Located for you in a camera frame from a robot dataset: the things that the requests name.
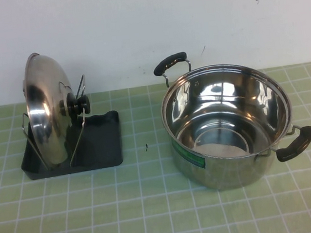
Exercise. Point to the stainless steel pot lid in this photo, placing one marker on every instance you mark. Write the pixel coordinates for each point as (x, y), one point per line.
(47, 91)

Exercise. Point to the small black debris speck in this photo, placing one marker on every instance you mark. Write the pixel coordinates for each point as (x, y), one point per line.
(146, 147)

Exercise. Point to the green grid table mat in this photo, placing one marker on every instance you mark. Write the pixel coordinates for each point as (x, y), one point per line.
(155, 219)

